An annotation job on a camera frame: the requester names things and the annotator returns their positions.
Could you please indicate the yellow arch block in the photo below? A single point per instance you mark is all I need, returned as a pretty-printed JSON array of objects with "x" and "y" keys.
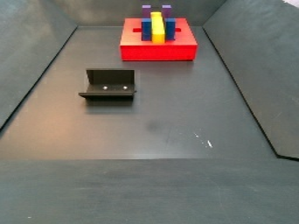
[{"x": 158, "y": 27}]

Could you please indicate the purple block left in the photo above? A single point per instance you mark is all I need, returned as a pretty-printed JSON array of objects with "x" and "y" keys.
[{"x": 146, "y": 10}]

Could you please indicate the black angle fixture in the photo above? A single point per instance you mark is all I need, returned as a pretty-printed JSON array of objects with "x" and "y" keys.
[{"x": 110, "y": 83}]

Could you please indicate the blue block left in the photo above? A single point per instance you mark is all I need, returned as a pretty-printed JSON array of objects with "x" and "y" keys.
[{"x": 146, "y": 29}]

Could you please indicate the purple block right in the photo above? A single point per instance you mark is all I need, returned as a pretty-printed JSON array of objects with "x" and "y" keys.
[{"x": 168, "y": 11}]

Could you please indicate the blue block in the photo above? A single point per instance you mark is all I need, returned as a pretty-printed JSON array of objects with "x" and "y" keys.
[
  {"x": 146, "y": 29},
  {"x": 170, "y": 28}
]

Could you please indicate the red base board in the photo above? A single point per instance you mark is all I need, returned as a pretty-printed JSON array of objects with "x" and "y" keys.
[{"x": 138, "y": 50}]

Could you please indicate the purple block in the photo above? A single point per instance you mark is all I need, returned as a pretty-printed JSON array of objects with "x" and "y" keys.
[
  {"x": 168, "y": 11},
  {"x": 146, "y": 10}
]

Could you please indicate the blue block right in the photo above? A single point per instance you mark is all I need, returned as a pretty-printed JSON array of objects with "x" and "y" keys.
[{"x": 170, "y": 28}]

